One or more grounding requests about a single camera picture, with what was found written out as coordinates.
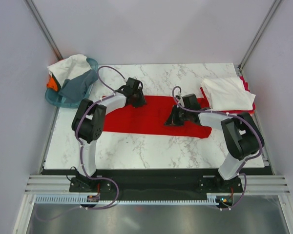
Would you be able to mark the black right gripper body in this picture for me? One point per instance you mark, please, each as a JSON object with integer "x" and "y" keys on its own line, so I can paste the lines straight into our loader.
{"x": 179, "y": 116}

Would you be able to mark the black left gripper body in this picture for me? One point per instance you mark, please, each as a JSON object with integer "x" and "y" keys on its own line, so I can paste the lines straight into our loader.
{"x": 139, "y": 100}

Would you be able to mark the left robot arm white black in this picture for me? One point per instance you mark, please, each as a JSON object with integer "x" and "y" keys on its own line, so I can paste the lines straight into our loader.
{"x": 88, "y": 122}

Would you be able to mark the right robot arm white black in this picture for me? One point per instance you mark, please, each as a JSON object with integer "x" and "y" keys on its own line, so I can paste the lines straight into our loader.
{"x": 242, "y": 137}

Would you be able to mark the folded white t shirt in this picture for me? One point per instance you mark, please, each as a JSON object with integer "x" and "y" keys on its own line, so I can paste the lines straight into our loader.
{"x": 227, "y": 94}

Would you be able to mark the grey blue t shirt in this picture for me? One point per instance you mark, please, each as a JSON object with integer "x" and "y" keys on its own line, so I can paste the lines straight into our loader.
{"x": 74, "y": 90}

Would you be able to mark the crumpled white t shirt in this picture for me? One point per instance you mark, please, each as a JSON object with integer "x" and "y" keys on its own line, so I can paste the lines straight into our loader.
{"x": 69, "y": 68}

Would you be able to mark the folded pink t shirt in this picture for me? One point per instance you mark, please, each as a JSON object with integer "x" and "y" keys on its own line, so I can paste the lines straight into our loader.
{"x": 245, "y": 84}

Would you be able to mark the orange t shirt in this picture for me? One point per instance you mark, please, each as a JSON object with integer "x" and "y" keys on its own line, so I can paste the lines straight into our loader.
{"x": 52, "y": 84}

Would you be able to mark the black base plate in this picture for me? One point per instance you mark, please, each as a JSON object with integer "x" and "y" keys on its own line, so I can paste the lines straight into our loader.
{"x": 150, "y": 183}

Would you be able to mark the left aluminium frame post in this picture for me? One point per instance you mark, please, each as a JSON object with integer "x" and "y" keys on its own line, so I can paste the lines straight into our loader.
{"x": 43, "y": 28}

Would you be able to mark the aluminium frame post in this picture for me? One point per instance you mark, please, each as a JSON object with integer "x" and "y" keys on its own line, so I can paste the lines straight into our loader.
{"x": 43, "y": 28}
{"x": 259, "y": 34}

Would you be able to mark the white slotted cable duct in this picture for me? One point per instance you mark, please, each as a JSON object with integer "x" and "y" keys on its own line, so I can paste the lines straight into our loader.
{"x": 80, "y": 199}

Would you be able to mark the right aluminium frame post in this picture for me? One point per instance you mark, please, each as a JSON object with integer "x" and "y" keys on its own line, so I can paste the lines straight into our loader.
{"x": 259, "y": 34}

